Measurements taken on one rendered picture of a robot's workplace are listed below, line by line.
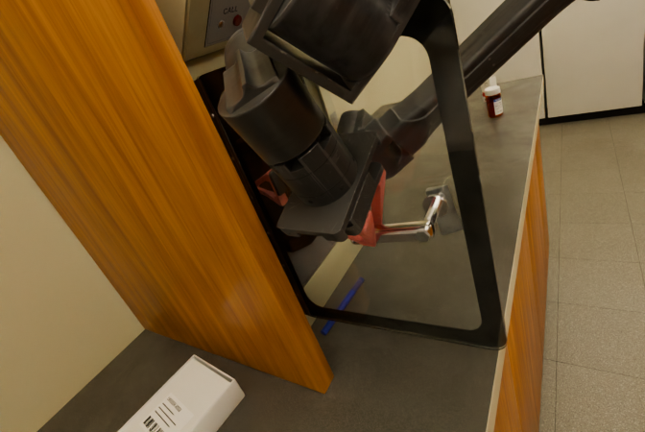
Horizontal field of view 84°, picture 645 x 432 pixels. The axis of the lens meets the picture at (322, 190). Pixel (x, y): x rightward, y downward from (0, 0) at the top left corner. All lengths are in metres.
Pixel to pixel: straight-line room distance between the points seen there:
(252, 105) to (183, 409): 0.50
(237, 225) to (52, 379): 0.60
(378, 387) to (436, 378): 0.08
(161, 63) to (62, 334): 0.65
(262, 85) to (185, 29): 0.24
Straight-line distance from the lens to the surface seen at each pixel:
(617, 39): 3.51
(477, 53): 0.54
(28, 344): 0.89
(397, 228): 0.35
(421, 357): 0.58
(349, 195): 0.28
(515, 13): 0.56
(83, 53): 0.46
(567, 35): 3.47
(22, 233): 0.85
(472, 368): 0.57
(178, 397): 0.67
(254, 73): 0.25
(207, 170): 0.39
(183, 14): 0.45
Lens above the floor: 1.40
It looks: 24 degrees down
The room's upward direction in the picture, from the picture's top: 21 degrees counter-clockwise
